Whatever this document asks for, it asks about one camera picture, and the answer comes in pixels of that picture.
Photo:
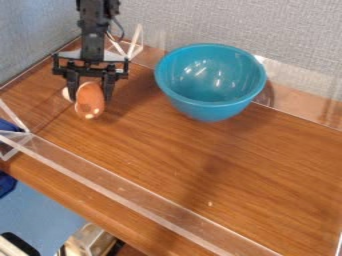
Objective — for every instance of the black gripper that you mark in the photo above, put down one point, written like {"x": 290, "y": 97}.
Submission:
{"x": 91, "y": 60}

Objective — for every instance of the brown and white toy mushroom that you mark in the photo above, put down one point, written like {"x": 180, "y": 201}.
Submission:
{"x": 89, "y": 103}

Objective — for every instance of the blue bowl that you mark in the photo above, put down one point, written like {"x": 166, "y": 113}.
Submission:
{"x": 210, "y": 80}

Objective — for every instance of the clear acrylic front barrier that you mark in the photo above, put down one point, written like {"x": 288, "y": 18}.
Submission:
{"x": 184, "y": 222}

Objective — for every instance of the clear acrylic barrier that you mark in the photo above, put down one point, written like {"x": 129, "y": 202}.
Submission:
{"x": 295, "y": 91}
{"x": 184, "y": 222}

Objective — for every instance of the clear acrylic back barrier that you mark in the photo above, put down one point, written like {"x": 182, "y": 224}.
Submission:
{"x": 295, "y": 91}

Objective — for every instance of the metallic object under table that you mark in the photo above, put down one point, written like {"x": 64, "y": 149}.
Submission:
{"x": 89, "y": 241}

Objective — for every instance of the black white object bottom left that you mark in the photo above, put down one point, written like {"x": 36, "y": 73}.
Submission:
{"x": 13, "y": 246}

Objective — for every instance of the clear acrylic corner bracket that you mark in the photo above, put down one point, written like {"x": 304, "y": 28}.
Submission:
{"x": 15, "y": 134}
{"x": 124, "y": 49}

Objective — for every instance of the clear acrylic left corner bracket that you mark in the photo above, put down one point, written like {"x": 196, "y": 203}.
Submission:
{"x": 15, "y": 134}

